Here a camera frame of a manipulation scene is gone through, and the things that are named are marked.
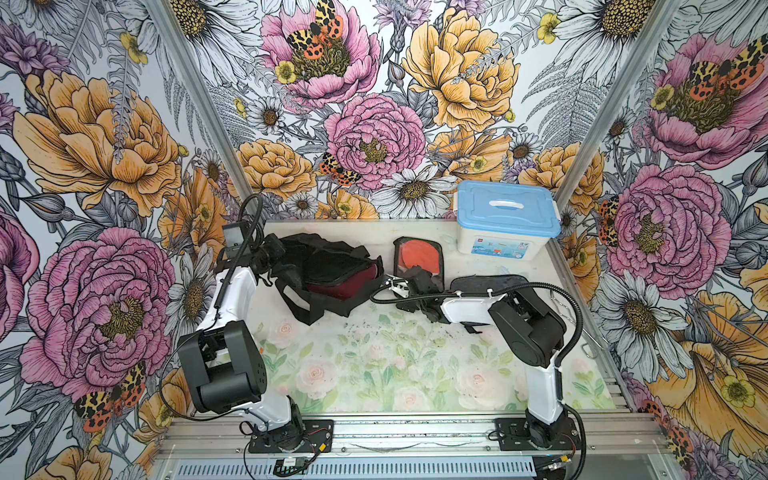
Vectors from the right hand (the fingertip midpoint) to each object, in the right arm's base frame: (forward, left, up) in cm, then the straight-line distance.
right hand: (410, 286), depth 100 cm
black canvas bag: (-2, +29, +18) cm, 34 cm away
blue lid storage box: (+16, -32, +13) cm, 38 cm away
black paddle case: (+1, -26, -1) cm, 26 cm away
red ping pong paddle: (+15, -1, -1) cm, 15 cm away
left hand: (+2, +37, +16) cm, 40 cm away
